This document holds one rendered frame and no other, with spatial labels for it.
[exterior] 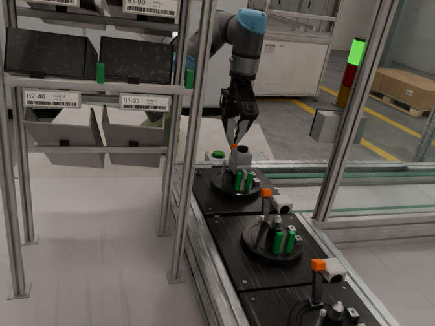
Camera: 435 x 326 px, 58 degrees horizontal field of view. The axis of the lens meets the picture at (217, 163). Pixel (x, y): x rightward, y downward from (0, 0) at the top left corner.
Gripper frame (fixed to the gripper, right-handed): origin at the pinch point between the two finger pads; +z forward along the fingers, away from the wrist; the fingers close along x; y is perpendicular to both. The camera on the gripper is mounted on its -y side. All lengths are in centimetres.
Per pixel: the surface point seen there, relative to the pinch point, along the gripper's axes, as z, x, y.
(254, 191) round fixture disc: 8.2, -3.2, -12.3
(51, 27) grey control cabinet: 23, 68, 283
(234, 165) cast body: 2.6, 2.2, -8.4
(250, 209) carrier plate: 10.2, -0.5, -17.8
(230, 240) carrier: 10.2, 8.8, -29.7
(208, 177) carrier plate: 10.2, 6.4, -1.1
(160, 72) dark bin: -25.2, 26.4, -23.9
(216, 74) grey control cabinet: 59, -92, 305
